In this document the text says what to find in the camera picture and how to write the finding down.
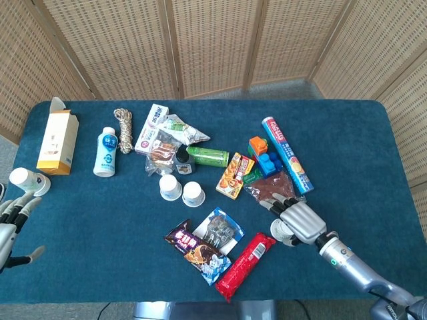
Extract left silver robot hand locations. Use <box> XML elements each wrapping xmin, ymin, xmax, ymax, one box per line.
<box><xmin>0</xmin><ymin>191</ymin><xmax>46</xmax><ymax>273</ymax></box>

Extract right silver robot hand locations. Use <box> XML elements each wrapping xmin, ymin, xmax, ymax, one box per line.
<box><xmin>260</xmin><ymin>192</ymin><xmax>328</xmax><ymax>247</ymax></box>

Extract green leaf paper cup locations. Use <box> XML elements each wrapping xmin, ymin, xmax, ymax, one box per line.
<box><xmin>270</xmin><ymin>218</ymin><xmax>294</xmax><ymax>243</ymax></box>

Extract blue flower paper cup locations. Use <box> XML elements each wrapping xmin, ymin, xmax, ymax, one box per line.
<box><xmin>181</xmin><ymin>181</ymin><xmax>206</xmax><ymax>208</ymax></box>
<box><xmin>158</xmin><ymin>174</ymin><xmax>183</xmax><ymax>201</ymax></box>

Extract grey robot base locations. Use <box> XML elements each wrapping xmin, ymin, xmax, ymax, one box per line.
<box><xmin>132</xmin><ymin>301</ymin><xmax>278</xmax><ymax>320</ymax></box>

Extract lying white paper cup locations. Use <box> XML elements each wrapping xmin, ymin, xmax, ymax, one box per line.
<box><xmin>9</xmin><ymin>167</ymin><xmax>51</xmax><ymax>197</ymax></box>

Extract clear bag brown contents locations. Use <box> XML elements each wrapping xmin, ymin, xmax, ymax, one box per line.
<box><xmin>240</xmin><ymin>168</ymin><xmax>307</xmax><ymax>216</ymax></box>

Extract blue tube of crisps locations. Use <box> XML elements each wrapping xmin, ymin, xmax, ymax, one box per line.
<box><xmin>261</xmin><ymin>116</ymin><xmax>316</xmax><ymax>195</ymax></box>

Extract colourful toy brick assembly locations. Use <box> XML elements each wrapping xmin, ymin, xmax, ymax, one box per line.
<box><xmin>248</xmin><ymin>135</ymin><xmax>284</xmax><ymax>178</ymax></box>

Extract red biscuit pack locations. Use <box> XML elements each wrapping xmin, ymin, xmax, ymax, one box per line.
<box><xmin>215</xmin><ymin>232</ymin><xmax>277</xmax><ymax>303</ymax></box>

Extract yellow curry box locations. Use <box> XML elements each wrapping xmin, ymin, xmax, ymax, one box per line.
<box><xmin>216</xmin><ymin>152</ymin><xmax>256</xmax><ymax>202</ymax></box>

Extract blue correction tape pack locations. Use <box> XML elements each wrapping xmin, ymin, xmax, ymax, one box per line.
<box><xmin>191</xmin><ymin>206</ymin><xmax>246</xmax><ymax>256</ymax></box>

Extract blue table cloth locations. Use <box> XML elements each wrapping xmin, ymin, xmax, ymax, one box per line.
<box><xmin>0</xmin><ymin>99</ymin><xmax>427</xmax><ymax>305</ymax></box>

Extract yellow white carton box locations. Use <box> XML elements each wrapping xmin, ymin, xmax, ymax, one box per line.
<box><xmin>35</xmin><ymin>97</ymin><xmax>80</xmax><ymax>176</ymax></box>

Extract brown chocolate snack pack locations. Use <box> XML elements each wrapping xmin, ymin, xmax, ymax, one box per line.
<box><xmin>163</xmin><ymin>219</ymin><xmax>233</xmax><ymax>287</ymax></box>

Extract green drink can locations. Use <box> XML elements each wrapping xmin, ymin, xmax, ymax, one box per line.
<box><xmin>185</xmin><ymin>145</ymin><xmax>230</xmax><ymax>167</ymax></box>

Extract white blue milk bottle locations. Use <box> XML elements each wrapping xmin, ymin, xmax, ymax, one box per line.
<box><xmin>93</xmin><ymin>126</ymin><xmax>119</xmax><ymax>178</ymax></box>

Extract dark sauce bottle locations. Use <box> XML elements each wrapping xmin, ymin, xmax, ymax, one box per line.
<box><xmin>174</xmin><ymin>149</ymin><xmax>196</xmax><ymax>175</ymax></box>

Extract silver green snack bag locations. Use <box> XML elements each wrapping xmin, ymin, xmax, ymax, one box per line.
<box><xmin>158</xmin><ymin>113</ymin><xmax>211</xmax><ymax>146</ymax></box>

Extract clear bag brown pastry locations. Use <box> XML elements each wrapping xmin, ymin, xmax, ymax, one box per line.
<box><xmin>144</xmin><ymin>129</ymin><xmax>183</xmax><ymax>179</ymax></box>

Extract white pink toothpaste box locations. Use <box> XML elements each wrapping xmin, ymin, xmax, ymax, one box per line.
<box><xmin>134</xmin><ymin>103</ymin><xmax>170</xmax><ymax>155</ymax></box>

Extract woven wooden folding screen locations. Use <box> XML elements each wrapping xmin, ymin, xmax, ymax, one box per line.
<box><xmin>0</xmin><ymin>0</ymin><xmax>427</xmax><ymax>241</ymax></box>

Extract braided rope bundle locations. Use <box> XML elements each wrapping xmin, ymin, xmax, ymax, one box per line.
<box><xmin>113</xmin><ymin>108</ymin><xmax>134</xmax><ymax>155</ymax></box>

